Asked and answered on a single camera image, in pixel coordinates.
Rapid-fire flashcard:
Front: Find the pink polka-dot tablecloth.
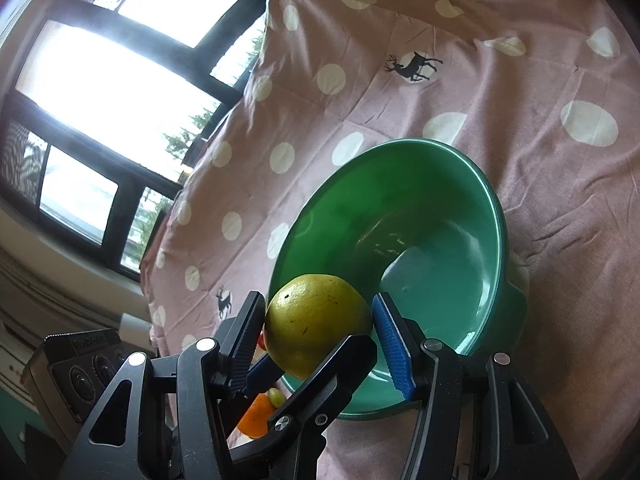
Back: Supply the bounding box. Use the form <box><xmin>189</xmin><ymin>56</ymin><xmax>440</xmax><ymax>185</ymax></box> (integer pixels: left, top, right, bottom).
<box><xmin>139</xmin><ymin>0</ymin><xmax>640</xmax><ymax>480</ymax></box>

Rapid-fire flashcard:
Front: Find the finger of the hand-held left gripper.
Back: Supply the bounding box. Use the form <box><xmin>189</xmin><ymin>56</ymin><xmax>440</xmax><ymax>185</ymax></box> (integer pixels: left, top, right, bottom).
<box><xmin>225</xmin><ymin>332</ymin><xmax>378</xmax><ymax>480</ymax></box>
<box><xmin>244</xmin><ymin>355</ymin><xmax>283</xmax><ymax>397</ymax></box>

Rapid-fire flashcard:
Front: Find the white cup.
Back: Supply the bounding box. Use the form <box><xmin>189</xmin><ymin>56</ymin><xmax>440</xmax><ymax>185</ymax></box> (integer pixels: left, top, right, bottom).
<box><xmin>119</xmin><ymin>312</ymin><xmax>151</xmax><ymax>348</ymax></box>

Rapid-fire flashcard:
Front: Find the orange tangerine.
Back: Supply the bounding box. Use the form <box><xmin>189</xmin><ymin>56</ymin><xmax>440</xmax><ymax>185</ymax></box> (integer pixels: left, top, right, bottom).
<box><xmin>237</xmin><ymin>393</ymin><xmax>278</xmax><ymax>440</ymax></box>

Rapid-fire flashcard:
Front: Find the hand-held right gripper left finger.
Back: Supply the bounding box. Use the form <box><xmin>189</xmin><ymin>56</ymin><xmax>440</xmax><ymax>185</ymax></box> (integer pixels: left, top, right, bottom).
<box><xmin>59</xmin><ymin>290</ymin><xmax>268</xmax><ymax>480</ymax></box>

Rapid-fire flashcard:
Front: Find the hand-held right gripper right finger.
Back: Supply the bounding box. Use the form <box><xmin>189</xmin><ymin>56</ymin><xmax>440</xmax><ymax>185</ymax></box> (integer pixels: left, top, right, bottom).
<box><xmin>371</xmin><ymin>291</ymin><xmax>581</xmax><ymax>480</ymax></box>

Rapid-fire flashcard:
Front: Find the black framed window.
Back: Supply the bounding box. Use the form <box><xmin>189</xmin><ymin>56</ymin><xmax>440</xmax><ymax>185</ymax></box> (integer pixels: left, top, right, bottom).
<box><xmin>0</xmin><ymin>0</ymin><xmax>273</xmax><ymax>278</ymax></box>

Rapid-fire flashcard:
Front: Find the yellow-green lemon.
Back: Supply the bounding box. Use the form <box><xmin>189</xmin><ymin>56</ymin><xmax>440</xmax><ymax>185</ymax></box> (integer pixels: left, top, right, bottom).
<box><xmin>264</xmin><ymin>274</ymin><xmax>373</xmax><ymax>381</ymax></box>

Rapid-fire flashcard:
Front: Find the green plastic bowl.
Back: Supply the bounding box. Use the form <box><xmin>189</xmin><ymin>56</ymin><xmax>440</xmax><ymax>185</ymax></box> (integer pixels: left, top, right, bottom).
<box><xmin>269</xmin><ymin>138</ymin><xmax>530</xmax><ymax>422</ymax></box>

